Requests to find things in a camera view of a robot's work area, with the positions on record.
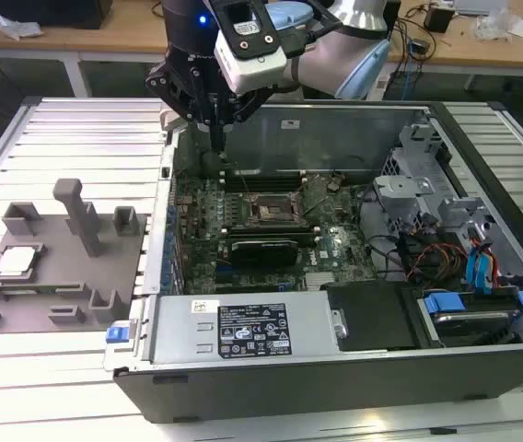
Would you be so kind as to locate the wooden desk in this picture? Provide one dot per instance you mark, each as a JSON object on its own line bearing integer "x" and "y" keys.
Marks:
{"x": 128, "y": 37}

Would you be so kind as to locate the black desk device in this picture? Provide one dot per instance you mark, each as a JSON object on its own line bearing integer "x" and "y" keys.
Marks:
{"x": 36, "y": 11}

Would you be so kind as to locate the silver chipset heatsink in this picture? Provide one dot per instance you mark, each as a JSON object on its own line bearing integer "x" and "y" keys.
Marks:
{"x": 320, "y": 281}

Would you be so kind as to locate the blue case latch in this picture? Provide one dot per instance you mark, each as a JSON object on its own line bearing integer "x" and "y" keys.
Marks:
{"x": 118, "y": 333}

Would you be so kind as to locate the grey power supply unit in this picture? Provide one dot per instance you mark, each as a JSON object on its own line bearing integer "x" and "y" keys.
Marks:
{"x": 178, "y": 331}

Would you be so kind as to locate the green motherboard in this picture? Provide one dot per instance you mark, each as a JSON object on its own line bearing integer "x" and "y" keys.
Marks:
{"x": 344, "y": 248}

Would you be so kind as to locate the small black adapter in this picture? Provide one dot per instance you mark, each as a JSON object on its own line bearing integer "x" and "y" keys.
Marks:
{"x": 418, "y": 47}

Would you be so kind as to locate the green RAM stick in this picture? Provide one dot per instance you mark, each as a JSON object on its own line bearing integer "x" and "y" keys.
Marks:
{"x": 26, "y": 291}

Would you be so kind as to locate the black plastic shroud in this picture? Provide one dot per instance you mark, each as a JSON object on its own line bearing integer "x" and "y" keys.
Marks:
{"x": 372, "y": 317}

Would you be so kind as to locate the crumpled white plastic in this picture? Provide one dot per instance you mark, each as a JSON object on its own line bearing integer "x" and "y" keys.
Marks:
{"x": 17, "y": 27}

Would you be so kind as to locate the metal drive cage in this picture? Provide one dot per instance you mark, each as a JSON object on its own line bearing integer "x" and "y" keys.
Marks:
{"x": 409, "y": 186}

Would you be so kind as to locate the CPU socket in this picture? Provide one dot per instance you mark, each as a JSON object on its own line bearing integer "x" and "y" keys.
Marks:
{"x": 270, "y": 214}

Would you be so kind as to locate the black graphics card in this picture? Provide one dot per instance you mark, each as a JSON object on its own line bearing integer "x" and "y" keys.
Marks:
{"x": 263, "y": 253}

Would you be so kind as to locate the black RAM slot bank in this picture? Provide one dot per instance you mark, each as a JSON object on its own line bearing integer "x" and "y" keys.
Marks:
{"x": 266, "y": 180}
{"x": 270, "y": 230}

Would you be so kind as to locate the clear plastic bags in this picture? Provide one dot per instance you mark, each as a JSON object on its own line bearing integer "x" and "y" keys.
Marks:
{"x": 491, "y": 25}

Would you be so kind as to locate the grey laptop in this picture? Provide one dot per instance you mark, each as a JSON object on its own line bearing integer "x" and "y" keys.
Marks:
{"x": 478, "y": 5}

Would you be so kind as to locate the small black box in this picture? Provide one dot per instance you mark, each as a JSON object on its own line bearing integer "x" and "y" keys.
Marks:
{"x": 438, "y": 19}

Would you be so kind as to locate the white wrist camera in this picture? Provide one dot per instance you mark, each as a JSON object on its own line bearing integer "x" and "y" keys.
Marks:
{"x": 252, "y": 64}

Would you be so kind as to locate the grey parts rack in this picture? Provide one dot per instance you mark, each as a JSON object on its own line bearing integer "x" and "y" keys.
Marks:
{"x": 73, "y": 285}

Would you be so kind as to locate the silver CPU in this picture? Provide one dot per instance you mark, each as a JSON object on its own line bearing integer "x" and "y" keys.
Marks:
{"x": 15, "y": 261}

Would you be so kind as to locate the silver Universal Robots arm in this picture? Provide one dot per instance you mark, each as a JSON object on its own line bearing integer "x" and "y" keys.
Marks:
{"x": 326, "y": 60}

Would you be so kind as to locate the hard disk in blue carrier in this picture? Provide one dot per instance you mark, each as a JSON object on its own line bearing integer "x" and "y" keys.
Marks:
{"x": 468, "y": 322}

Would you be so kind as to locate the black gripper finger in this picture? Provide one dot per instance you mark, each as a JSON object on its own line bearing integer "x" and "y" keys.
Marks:
{"x": 169, "y": 89}
{"x": 247, "y": 108}

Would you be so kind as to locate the round coin battery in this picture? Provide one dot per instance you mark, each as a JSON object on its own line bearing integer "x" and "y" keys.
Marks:
{"x": 333, "y": 185}

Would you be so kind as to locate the black open PC case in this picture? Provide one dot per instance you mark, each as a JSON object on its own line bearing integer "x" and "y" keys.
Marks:
{"x": 289, "y": 391}

